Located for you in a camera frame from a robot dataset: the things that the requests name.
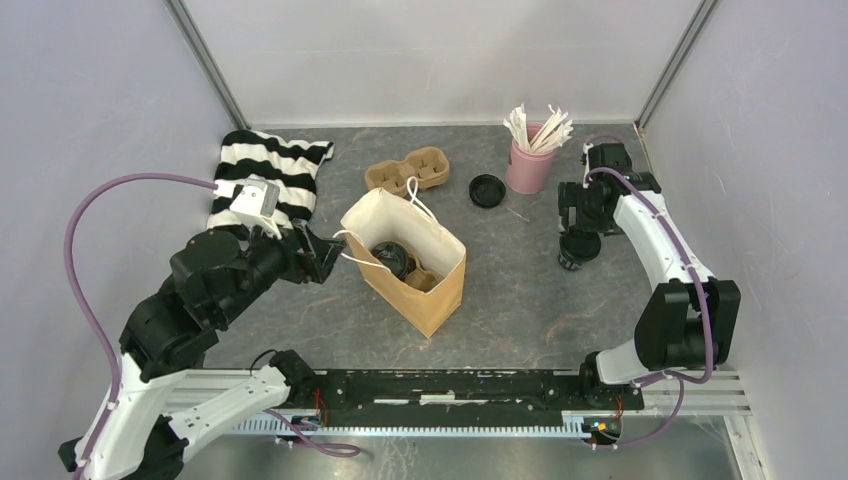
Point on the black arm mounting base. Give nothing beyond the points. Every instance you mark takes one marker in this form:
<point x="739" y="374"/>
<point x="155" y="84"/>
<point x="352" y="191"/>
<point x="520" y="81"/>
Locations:
<point x="456" y="398"/>

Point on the brown cardboard cup carrier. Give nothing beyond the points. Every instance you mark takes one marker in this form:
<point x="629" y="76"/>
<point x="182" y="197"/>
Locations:
<point x="423" y="279"/>

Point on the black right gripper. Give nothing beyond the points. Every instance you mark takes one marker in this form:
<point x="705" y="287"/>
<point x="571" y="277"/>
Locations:
<point x="573" y="194"/>

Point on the white wrapped stirrer sticks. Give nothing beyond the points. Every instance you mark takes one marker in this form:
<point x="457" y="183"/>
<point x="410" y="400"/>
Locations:
<point x="539" y="139"/>

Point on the black paper coffee cup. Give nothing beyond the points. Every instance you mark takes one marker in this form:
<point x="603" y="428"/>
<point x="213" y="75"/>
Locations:
<point x="395" y="257"/>

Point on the slotted aluminium cable rail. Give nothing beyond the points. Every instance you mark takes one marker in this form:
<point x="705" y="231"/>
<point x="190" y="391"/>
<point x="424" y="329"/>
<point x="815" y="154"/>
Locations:
<point x="265" y="424"/>

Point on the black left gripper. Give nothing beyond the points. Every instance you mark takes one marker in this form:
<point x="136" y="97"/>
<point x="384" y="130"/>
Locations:
<point x="303" y="264"/>

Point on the black plastic cup lid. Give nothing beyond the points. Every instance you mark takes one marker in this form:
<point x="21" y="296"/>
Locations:
<point x="486" y="191"/>

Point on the black white striped cloth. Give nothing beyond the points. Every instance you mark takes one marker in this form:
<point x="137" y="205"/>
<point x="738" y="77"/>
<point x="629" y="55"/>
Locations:
<point x="291" y="165"/>

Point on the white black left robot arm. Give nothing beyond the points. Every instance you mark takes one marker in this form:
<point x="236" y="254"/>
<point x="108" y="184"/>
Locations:
<point x="213" y="280"/>

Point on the pink stirrer holder cup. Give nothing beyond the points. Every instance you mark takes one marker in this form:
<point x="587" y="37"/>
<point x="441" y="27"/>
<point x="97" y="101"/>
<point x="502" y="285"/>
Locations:
<point x="527" y="173"/>

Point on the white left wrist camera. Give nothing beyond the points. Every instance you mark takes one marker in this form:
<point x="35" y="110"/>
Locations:
<point x="255" y="204"/>

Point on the brown paper bag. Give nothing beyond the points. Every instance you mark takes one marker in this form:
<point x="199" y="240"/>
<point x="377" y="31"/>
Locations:
<point x="380" y="216"/>

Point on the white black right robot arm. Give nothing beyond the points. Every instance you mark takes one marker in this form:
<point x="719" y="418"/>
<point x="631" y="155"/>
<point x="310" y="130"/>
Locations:
<point x="686" y="328"/>

